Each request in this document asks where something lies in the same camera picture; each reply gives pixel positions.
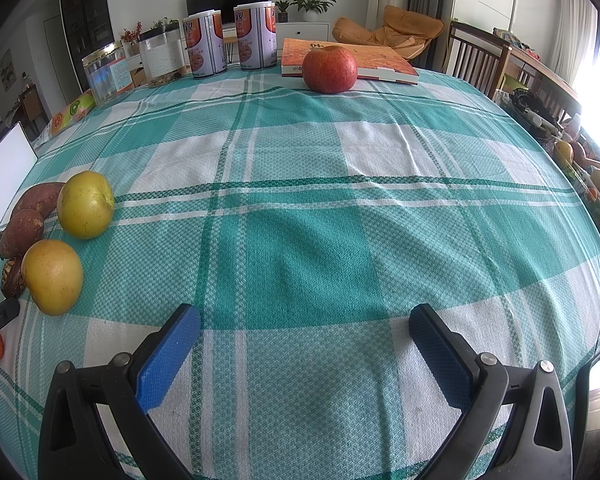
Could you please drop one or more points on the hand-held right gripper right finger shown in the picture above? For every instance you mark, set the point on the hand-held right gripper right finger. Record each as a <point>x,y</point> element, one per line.
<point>442,355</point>

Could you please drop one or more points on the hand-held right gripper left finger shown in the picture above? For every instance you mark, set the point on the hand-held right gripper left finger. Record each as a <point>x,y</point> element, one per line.
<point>167,355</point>

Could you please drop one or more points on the small dark sweet potato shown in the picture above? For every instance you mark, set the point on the small dark sweet potato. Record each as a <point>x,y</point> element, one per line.
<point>11,275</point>

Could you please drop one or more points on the yellow-orange apple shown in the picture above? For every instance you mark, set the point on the yellow-orange apple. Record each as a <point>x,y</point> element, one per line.
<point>52,280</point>

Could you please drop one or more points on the large sweet potato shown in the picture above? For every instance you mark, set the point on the large sweet potato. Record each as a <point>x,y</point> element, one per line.
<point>39,199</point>

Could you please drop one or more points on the yellow-green apple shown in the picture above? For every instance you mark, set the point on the yellow-green apple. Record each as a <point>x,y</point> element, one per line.
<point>85,205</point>

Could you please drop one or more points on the red apple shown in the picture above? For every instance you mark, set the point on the red apple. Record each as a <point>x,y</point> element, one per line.
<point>329,70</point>

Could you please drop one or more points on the white board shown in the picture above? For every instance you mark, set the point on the white board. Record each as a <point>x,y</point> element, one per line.
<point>2,185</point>

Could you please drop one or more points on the teal plaid tablecloth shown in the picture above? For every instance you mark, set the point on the teal plaid tablecloth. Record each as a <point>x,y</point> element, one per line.
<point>300,240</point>

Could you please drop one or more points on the fruit-print packet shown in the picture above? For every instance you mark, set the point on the fruit-print packet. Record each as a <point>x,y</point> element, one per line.
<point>72,112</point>

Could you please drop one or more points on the colourful produce pile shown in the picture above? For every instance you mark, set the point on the colourful produce pile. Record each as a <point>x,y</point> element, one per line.
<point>595,180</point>

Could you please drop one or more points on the clear jar gold lid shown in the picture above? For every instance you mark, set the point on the clear jar gold lid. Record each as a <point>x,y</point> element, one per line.
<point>105,75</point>

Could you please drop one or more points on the black bag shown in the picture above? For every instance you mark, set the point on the black bag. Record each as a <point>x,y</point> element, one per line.
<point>527,107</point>

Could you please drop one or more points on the red flower sprig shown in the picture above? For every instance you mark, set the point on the red flower sprig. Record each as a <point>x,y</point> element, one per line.
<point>130,37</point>

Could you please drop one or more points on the clear jar black lid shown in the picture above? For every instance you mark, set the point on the clear jar black lid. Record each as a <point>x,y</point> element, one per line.
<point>162,57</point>

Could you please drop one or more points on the dark glass cabinet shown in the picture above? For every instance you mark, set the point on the dark glass cabinet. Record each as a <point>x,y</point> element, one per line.
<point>85,5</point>

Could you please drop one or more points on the orange book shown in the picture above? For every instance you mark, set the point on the orange book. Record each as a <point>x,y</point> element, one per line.
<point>380,57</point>

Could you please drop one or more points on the leafy green plant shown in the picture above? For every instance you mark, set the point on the leafy green plant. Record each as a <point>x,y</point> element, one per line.
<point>165,23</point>

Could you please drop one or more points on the orange bean bag chair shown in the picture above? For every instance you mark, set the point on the orange bean bag chair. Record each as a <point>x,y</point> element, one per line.
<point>395,30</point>

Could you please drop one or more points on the white cabinet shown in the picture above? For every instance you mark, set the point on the white cabinet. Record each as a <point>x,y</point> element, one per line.
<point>302,30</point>

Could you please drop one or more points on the small potted plant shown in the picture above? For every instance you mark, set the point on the small potted plant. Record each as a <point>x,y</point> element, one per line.
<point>282,10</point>

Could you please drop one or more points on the green plant white pot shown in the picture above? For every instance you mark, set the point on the green plant white pot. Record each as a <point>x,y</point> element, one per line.
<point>311,5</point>

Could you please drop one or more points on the framed wall picture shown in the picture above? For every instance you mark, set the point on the framed wall picture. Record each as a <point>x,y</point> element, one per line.
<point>6,70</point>

